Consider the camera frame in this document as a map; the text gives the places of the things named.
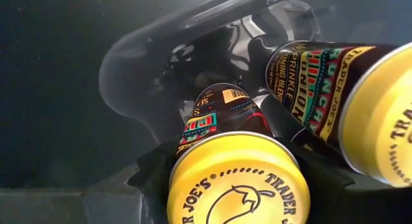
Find clear plastic bin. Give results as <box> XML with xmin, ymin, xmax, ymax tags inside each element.
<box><xmin>98</xmin><ymin>0</ymin><xmax>326</xmax><ymax>146</ymax></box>

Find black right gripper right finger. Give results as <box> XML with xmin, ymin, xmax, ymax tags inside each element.
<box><xmin>291</xmin><ymin>138</ymin><xmax>412</xmax><ymax>224</ymax></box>

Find yellow-lid brown spice can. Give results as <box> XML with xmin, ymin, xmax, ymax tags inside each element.
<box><xmin>265</xmin><ymin>40</ymin><xmax>412</xmax><ymax>189</ymax></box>
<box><xmin>166</xmin><ymin>82</ymin><xmax>312</xmax><ymax>224</ymax></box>

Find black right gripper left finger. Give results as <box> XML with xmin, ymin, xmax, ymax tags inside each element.
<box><xmin>0</xmin><ymin>142</ymin><xmax>180</xmax><ymax>224</ymax></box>

